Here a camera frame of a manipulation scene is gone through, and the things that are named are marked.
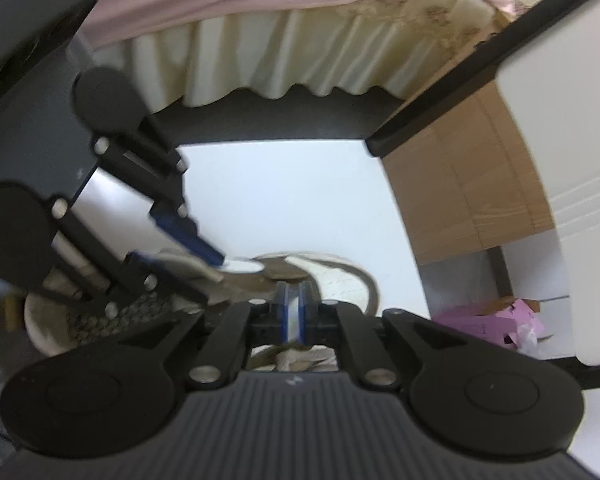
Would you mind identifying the white plastic bag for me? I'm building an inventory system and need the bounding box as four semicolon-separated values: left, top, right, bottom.
510;320;543;356

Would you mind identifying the white and brown shoe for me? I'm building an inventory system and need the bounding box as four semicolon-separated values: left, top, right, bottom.
22;252;381;371

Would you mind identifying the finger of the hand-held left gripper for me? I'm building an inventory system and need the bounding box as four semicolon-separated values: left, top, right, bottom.
30;199;212;318
92;114;227;267

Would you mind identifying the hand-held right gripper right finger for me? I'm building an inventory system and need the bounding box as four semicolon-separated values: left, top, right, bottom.
302;282;468;389

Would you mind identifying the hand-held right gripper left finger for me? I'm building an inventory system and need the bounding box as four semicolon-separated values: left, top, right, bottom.
120;282;287;387

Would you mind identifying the white shoelace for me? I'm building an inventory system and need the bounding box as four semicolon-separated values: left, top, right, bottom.
222;256;305;347

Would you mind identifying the light wooden nightstand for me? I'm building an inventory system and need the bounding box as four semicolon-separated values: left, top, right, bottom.
382;82;556;266

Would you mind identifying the pink cardboard box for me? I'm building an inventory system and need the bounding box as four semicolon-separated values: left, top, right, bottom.
435;297;561;358

